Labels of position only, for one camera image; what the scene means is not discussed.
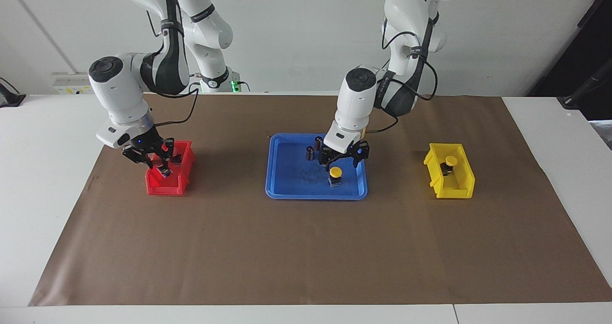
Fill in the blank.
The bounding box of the red plastic bin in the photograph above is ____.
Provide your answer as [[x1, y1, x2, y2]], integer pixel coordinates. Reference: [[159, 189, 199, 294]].
[[145, 140, 196, 196]]

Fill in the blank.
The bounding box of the blue plastic tray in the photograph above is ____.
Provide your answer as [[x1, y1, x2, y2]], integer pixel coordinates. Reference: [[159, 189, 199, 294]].
[[265, 133, 369, 201]]

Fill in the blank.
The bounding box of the brown paper mat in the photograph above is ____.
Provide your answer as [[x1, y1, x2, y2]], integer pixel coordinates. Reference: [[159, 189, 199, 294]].
[[28, 94, 612, 307]]

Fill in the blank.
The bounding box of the yellow plastic bin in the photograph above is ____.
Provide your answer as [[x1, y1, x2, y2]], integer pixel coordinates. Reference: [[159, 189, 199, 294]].
[[423, 143, 476, 200]]

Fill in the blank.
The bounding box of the black stand pole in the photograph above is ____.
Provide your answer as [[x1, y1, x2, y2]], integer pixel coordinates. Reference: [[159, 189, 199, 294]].
[[557, 59, 612, 109]]

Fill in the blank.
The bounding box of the black background panel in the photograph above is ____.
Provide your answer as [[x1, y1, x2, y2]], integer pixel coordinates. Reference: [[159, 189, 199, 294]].
[[528, 0, 612, 122]]

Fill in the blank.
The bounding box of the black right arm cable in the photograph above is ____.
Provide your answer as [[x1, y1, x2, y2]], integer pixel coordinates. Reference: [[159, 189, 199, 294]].
[[146, 4, 200, 125]]

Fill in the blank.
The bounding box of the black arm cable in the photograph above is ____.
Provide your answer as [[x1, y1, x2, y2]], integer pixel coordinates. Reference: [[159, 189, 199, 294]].
[[146, 4, 200, 125], [381, 18, 438, 134]]

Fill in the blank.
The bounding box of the black base cable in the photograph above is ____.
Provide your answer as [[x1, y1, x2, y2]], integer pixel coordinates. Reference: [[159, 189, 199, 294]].
[[177, 74, 201, 94]]

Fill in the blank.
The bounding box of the white wall socket strip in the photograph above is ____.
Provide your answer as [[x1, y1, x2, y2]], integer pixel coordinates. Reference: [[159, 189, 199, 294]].
[[52, 73, 98, 96]]

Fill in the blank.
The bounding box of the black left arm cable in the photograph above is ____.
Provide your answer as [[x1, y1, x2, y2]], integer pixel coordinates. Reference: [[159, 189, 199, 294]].
[[381, 18, 438, 134]]

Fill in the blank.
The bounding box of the black clamp mount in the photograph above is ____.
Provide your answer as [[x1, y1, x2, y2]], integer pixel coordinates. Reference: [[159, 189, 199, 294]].
[[0, 77, 27, 108]]

